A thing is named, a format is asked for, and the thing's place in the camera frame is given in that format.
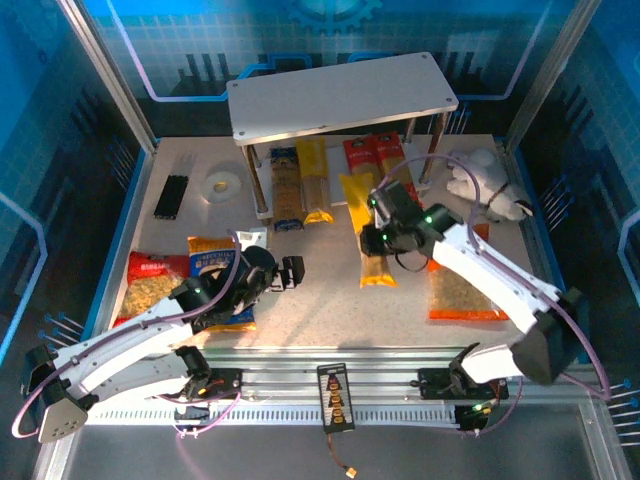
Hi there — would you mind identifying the dark blue spaghetti pack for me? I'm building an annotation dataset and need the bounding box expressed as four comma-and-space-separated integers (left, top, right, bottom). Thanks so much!
268, 146, 306, 233

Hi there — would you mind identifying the white tape roll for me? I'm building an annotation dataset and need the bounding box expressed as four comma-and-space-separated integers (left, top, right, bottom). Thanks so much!
201, 169, 243, 205

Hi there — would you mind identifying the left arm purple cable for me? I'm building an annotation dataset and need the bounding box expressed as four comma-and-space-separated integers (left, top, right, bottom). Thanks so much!
10, 229, 249, 469

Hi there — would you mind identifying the red macaroni bag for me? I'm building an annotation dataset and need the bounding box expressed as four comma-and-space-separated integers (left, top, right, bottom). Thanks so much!
113, 250, 194, 329

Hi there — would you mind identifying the black ribbed block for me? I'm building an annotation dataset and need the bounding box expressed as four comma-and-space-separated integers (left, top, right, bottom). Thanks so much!
152, 174, 189, 220

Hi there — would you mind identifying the red spaghetti pack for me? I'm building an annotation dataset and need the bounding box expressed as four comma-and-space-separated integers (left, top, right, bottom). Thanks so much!
342, 134, 381, 176
373, 130, 424, 206

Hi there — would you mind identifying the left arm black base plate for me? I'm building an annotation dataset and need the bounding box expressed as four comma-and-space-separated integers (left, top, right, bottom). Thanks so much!
174, 367, 245, 401

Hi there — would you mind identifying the black control board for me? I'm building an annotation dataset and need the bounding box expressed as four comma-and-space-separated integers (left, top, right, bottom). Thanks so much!
316, 363, 357, 434

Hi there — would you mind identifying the blue pasta bag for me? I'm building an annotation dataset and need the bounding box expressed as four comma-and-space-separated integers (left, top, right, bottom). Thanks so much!
187, 234, 259, 334

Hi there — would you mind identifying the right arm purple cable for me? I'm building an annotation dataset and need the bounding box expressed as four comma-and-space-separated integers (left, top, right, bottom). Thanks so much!
382, 154, 612, 437

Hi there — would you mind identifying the small black electronics box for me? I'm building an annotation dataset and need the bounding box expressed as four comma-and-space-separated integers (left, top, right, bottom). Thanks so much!
455, 402, 494, 434

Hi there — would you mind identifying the white slotted cable duct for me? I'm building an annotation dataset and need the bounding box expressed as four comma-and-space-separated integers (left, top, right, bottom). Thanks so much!
79, 405, 461, 427

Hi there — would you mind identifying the thin cable with yellow plug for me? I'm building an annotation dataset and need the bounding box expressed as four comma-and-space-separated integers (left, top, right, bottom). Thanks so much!
327, 432, 359, 479

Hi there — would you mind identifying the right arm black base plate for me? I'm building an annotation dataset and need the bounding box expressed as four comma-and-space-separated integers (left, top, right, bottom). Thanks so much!
417, 367, 510, 401

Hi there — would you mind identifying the white plush toy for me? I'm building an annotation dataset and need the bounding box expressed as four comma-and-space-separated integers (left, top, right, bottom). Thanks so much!
445, 148, 535, 224

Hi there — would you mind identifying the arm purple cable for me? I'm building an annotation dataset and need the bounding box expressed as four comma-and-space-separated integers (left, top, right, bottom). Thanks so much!
382, 154, 612, 437
10, 229, 249, 469

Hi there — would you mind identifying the yellow spaghetti pack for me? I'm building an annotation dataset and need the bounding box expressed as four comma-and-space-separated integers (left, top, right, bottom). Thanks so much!
294, 137, 335, 225
338, 172, 400, 290

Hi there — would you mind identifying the white two-tier shelf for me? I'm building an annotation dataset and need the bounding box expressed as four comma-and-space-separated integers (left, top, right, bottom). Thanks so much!
225, 51, 460, 227

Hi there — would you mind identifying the aluminium frame post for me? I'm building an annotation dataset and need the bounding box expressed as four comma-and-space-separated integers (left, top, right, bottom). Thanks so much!
57, 0, 161, 156
502, 0, 601, 151

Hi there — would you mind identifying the orange pasta bag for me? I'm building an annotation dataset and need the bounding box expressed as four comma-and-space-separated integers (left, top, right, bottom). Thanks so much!
427, 223, 511, 322

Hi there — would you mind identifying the aluminium frame rail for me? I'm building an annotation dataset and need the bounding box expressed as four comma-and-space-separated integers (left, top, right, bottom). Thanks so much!
64, 344, 601, 407

